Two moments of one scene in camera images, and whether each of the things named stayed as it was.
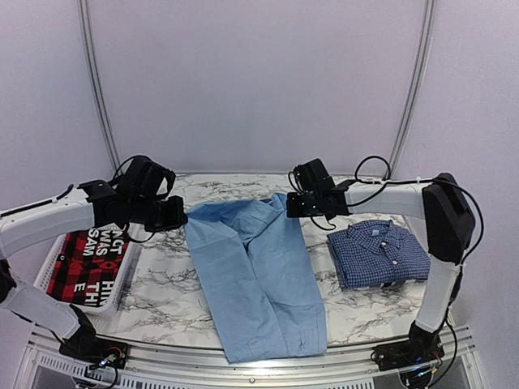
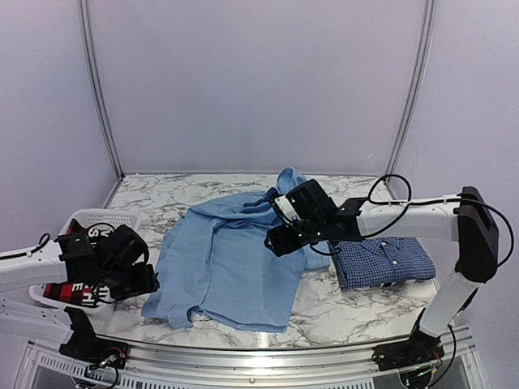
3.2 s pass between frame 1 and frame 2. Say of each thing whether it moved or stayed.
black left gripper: moved
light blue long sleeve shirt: moved
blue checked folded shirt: stayed
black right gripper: moved
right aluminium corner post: stayed
